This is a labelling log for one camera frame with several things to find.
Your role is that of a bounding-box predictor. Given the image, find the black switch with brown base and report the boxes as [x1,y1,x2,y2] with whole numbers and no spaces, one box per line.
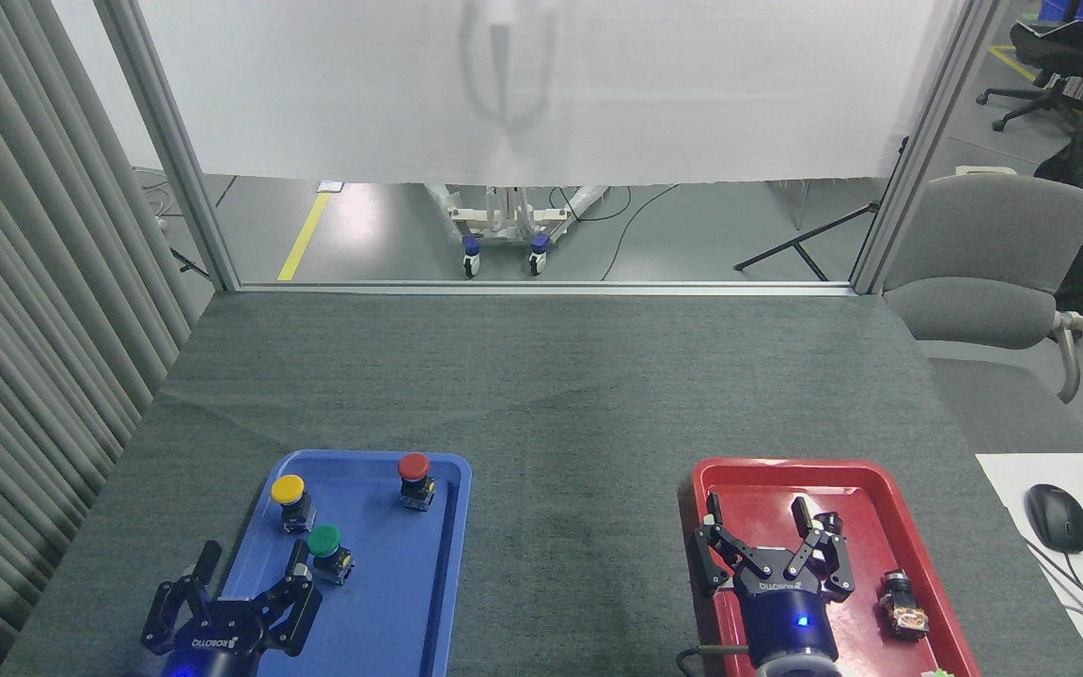
[879,567,931,641]

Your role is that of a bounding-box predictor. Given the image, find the green push button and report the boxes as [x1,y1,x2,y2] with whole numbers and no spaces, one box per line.
[306,524,355,587]

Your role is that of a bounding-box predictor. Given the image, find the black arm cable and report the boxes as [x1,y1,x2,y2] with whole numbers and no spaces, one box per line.
[676,644,755,677]

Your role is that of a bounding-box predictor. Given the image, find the white hanging screen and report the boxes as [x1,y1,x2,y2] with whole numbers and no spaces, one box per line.
[135,0,972,187]

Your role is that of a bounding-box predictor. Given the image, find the black office chair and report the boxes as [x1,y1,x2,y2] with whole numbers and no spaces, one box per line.
[976,19,1083,134]

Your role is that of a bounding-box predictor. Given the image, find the dark grey table cloth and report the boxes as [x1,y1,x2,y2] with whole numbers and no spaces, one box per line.
[0,291,1083,677]

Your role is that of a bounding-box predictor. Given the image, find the black computer mouse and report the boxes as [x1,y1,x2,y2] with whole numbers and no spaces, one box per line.
[1025,483,1083,555]

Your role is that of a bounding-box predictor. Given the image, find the red push button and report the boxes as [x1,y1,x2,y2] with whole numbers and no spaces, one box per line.
[397,452,437,512]

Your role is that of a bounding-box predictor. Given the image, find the silver frame rail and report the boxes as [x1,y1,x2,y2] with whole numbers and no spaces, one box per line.
[237,280,858,298]

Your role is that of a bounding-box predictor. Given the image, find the grey office chair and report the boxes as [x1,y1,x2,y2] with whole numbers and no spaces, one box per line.
[882,174,1083,405]

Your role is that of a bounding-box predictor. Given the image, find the red plastic tray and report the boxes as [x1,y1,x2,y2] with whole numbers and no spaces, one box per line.
[691,458,982,677]

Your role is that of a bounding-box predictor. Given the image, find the grey mouse cable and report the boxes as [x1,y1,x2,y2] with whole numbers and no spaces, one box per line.
[1021,536,1083,659]

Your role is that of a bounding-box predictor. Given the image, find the black tripod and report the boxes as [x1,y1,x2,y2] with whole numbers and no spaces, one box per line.
[733,136,910,283]

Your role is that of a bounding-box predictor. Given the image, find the yellow push button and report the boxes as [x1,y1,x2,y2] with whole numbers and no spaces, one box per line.
[270,474,318,535]

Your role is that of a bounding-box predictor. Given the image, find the silver frame post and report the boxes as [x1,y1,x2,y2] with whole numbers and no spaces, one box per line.
[849,0,1004,296]
[94,0,243,293]

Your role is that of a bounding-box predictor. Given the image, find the black floor cable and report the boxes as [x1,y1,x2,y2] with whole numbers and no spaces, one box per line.
[600,183,683,282]

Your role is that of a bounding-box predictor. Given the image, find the white floor cables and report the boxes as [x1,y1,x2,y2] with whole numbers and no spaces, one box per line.
[133,167,176,231]

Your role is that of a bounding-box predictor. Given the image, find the white stand on wheels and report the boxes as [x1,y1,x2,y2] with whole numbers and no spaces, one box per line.
[424,183,614,279]

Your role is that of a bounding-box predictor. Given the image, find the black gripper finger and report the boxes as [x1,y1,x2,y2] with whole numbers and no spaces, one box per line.
[259,541,322,657]
[141,541,223,655]
[695,492,760,596]
[783,498,856,604]

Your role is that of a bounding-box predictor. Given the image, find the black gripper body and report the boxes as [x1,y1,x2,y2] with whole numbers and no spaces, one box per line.
[161,598,272,677]
[735,552,844,674]

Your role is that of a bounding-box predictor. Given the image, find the grey ribbed curtain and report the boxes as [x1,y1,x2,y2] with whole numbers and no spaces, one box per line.
[0,0,200,677]

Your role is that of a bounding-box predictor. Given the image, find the blue plastic tray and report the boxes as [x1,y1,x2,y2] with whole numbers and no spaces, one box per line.
[189,449,473,677]

